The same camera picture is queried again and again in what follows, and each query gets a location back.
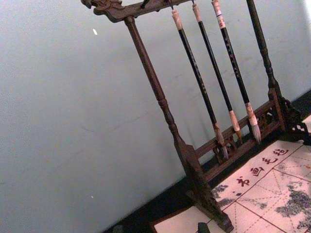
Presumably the black table cloth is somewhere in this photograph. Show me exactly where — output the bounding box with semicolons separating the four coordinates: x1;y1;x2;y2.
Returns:
106;93;311;233

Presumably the black brush with grey tip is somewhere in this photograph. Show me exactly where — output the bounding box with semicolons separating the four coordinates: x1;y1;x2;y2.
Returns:
210;0;262;143

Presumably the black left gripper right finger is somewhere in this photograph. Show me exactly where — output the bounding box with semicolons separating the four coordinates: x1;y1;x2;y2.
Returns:
197;221;210;233

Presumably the white sheet with brown border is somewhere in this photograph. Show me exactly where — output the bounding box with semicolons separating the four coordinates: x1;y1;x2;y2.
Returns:
148;210;214;233

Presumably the dark carved wooden brush rack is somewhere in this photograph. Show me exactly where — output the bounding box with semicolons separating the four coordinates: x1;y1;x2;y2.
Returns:
80;0;311;233

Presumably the black brush with brown tip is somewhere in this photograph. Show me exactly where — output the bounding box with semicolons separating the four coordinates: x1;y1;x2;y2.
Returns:
170;8;230;161

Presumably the white felt mat with grid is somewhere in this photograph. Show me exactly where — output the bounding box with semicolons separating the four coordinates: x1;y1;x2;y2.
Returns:
210;138;311;233

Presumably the black brush with amber tip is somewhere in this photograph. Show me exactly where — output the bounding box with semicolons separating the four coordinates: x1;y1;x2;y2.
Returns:
191;1;244;147

